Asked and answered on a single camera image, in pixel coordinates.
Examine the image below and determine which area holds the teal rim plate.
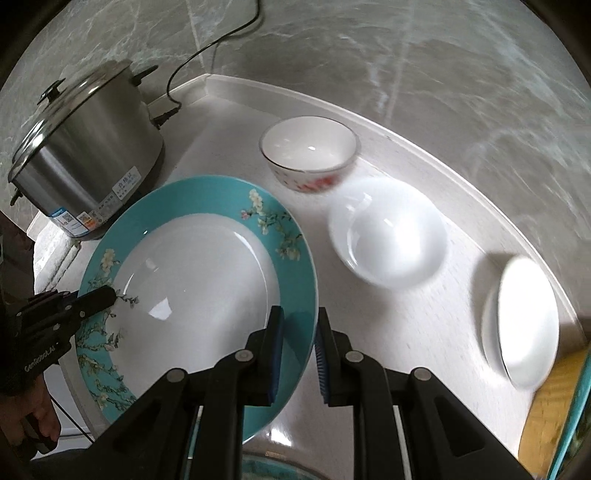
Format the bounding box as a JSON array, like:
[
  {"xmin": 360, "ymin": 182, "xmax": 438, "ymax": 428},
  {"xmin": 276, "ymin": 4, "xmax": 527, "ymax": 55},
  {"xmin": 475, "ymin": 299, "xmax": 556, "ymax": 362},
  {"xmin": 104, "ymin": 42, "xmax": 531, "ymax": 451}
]
[
  {"xmin": 242, "ymin": 455, "xmax": 318, "ymax": 480},
  {"xmin": 75, "ymin": 175, "xmax": 318, "ymax": 438}
]

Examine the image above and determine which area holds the person left hand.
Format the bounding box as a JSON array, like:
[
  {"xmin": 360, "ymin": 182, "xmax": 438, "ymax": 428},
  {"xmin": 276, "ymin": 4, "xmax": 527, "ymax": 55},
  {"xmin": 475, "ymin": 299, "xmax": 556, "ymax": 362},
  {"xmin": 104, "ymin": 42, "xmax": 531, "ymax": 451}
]
[{"xmin": 1, "ymin": 375, "xmax": 61, "ymax": 446}]

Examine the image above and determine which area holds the small white bowl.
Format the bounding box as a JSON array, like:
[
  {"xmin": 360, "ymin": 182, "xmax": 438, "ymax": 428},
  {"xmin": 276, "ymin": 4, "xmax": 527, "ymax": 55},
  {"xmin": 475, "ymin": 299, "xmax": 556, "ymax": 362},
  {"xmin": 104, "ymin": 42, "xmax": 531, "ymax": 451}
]
[{"xmin": 328, "ymin": 176, "xmax": 448, "ymax": 291}]

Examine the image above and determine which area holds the stainless steel rice cooker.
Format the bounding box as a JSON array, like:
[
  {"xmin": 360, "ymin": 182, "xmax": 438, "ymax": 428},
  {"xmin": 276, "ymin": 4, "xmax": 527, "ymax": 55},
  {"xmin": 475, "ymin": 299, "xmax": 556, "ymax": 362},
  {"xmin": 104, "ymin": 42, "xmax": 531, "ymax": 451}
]
[{"xmin": 8, "ymin": 60, "xmax": 164, "ymax": 239}]

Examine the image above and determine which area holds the large white bowl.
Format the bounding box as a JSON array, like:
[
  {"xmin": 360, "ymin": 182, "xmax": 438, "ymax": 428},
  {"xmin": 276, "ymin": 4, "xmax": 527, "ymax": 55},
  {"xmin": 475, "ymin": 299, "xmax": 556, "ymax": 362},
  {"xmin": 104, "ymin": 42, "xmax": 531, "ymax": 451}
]
[{"xmin": 481, "ymin": 256, "xmax": 559, "ymax": 390}]

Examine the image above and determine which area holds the red patterned small bowl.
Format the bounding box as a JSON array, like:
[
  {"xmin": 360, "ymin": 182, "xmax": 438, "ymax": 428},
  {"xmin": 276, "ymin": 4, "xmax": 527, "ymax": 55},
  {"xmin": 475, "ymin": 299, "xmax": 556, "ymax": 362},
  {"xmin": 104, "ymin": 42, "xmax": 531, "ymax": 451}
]
[{"xmin": 259, "ymin": 115, "xmax": 361, "ymax": 194}]

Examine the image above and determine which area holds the teal yellow colander basket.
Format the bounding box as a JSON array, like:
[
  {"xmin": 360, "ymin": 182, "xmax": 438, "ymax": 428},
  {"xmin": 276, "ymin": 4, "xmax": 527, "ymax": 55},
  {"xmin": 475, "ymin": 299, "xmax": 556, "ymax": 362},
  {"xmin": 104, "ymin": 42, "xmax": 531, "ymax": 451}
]
[{"xmin": 518, "ymin": 350, "xmax": 588, "ymax": 478}]

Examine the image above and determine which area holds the black power cable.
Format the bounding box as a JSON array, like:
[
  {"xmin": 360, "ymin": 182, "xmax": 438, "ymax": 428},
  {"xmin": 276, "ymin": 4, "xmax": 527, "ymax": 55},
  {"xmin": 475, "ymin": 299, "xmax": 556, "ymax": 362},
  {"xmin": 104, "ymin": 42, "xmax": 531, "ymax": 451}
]
[{"xmin": 151, "ymin": 0, "xmax": 264, "ymax": 128}]

